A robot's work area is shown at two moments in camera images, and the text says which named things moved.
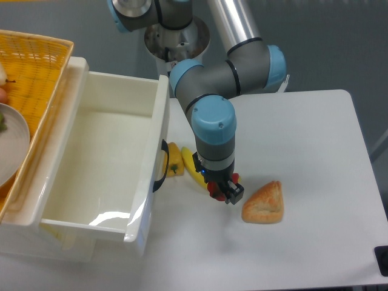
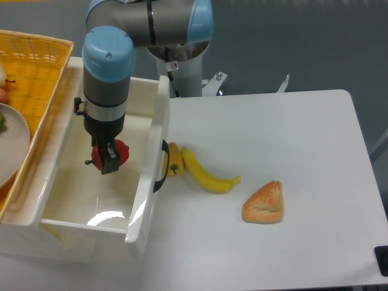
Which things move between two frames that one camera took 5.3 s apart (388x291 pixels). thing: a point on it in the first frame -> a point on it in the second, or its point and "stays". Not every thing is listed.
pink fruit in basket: (3, 98) stays
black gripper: (222, 176) -> (104, 129)
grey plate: (14, 145) stays
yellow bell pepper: (176, 161) stays
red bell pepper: (216, 193) -> (96, 158)
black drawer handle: (164, 147) stays
